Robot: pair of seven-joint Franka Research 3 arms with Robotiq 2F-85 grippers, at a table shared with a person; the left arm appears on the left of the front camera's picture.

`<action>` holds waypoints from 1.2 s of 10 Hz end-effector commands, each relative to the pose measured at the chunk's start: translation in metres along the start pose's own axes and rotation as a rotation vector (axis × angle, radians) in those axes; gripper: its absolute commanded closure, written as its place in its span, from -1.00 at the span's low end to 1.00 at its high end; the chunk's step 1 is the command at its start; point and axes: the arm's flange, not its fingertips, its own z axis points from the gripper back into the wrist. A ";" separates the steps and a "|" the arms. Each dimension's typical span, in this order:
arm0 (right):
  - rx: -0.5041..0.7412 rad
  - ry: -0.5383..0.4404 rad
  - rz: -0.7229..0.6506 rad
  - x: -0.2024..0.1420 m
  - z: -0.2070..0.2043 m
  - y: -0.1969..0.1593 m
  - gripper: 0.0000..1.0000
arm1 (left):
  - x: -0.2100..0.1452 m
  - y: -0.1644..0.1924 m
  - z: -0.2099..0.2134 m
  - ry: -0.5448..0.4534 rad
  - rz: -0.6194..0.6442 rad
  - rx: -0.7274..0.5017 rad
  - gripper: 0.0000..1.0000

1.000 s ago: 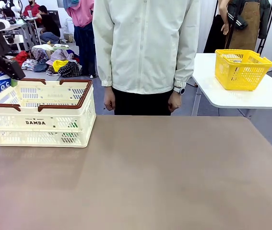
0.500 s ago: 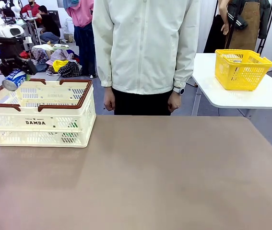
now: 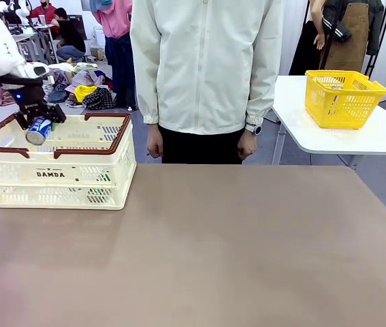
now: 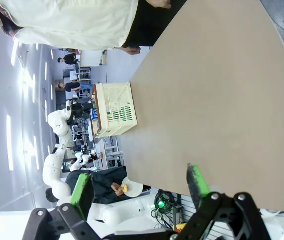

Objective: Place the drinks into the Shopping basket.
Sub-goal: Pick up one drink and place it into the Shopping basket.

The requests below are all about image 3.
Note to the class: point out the black white checked cloth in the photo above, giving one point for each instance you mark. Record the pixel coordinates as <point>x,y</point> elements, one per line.
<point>99,99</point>

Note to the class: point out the pink patterned cloth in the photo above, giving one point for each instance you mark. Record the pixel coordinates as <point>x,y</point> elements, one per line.
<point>3,97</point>

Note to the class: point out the black metal stand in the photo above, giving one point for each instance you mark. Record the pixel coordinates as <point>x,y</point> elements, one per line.
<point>378,41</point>

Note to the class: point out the silver black wristwatch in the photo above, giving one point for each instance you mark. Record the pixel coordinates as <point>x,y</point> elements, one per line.
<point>254,129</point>

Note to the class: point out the person's left forearm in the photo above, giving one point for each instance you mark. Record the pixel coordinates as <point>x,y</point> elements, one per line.
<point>264,92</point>

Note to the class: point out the person's left hand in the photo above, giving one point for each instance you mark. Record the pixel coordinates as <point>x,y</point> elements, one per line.
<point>248,146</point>

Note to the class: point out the white side table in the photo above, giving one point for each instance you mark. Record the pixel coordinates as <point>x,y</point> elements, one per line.
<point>349,139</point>

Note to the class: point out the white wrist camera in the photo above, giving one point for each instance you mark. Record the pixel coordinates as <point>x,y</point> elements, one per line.
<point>39,70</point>

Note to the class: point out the blue drink can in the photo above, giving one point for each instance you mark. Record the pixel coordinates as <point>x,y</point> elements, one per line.
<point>39,131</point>

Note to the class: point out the person in white jacket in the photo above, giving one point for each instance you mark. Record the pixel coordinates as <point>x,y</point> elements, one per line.
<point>203,68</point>

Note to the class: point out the brown apron on mannequin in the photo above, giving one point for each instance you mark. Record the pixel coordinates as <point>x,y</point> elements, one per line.
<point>349,37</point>

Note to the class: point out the person's right hand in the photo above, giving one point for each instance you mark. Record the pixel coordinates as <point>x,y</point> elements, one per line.
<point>154,141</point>

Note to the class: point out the person in pink top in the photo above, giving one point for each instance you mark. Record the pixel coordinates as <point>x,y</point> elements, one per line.
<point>116,20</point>

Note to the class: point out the yellow cloth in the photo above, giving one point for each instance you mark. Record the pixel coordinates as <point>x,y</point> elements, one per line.
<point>85,92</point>

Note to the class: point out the person in black shirt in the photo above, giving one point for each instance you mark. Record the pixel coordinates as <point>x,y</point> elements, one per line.
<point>71,37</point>

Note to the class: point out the person in red top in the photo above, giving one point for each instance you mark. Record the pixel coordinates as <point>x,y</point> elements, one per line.
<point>44,12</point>

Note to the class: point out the yellow plastic basket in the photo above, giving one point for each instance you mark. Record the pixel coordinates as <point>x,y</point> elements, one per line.
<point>346,109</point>

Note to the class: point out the green white drink can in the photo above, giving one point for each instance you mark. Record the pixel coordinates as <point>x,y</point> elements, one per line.
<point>98,195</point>

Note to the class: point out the person's right forearm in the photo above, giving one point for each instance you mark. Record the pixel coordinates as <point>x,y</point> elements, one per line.
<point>145,92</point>

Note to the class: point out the black white-striped jacket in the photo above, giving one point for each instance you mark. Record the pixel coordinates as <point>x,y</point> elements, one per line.
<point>337,30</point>

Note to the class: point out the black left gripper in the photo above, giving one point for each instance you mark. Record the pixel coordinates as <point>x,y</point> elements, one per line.
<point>29,97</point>

